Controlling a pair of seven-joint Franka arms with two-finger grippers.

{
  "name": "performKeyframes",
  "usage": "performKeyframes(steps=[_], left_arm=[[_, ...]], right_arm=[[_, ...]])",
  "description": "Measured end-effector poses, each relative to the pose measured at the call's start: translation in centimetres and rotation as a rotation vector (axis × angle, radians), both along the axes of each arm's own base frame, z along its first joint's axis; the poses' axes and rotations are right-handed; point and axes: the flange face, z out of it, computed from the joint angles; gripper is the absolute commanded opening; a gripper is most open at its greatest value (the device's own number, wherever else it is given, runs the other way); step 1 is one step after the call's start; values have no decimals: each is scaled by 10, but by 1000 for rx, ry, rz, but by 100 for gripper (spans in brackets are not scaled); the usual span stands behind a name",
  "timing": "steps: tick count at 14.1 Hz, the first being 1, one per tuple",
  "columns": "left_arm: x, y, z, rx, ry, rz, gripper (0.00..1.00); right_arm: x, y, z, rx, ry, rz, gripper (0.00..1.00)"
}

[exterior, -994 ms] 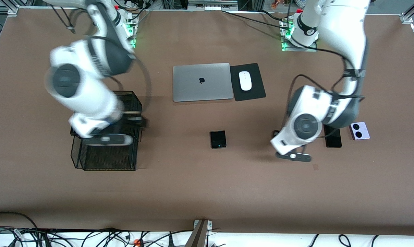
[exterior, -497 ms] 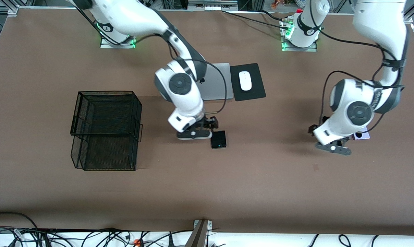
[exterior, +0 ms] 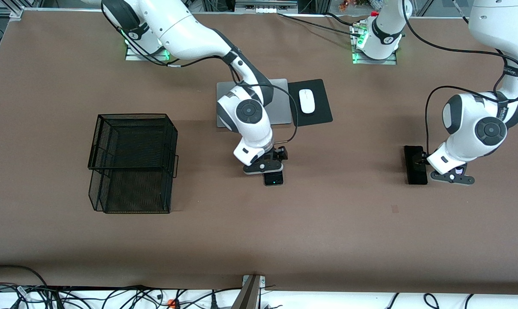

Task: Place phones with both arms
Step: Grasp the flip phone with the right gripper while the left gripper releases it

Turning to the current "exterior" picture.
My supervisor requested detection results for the black cable on table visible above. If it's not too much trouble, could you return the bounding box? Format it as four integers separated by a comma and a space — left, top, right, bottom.
277, 13, 362, 37

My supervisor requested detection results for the black mesh two-tier organizer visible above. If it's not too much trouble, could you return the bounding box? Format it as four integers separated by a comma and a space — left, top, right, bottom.
87, 113, 179, 214

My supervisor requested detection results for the black mouse pad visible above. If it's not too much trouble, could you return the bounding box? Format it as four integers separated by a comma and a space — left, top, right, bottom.
287, 79, 333, 127

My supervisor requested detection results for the black slab smartphone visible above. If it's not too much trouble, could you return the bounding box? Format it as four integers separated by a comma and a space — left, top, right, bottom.
404, 146, 428, 185

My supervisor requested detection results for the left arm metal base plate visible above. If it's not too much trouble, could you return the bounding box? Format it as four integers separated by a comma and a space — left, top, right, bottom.
352, 24, 398, 66

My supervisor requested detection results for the aluminium frame profile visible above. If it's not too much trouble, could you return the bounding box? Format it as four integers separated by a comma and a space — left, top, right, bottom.
0, 6, 24, 20

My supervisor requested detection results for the white power strip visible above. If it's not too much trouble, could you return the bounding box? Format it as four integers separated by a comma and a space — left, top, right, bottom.
235, 0, 297, 14

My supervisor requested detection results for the silver closed laptop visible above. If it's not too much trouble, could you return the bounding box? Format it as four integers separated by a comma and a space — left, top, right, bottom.
216, 79, 293, 128

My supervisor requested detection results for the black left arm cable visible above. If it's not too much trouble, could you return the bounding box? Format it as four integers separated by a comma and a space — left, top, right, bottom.
401, 0, 518, 161

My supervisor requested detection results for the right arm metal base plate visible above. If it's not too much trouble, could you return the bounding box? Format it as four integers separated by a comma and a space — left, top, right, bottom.
125, 41, 170, 61

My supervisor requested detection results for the white computer mouse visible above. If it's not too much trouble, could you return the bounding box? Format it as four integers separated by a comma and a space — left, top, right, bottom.
299, 89, 316, 114

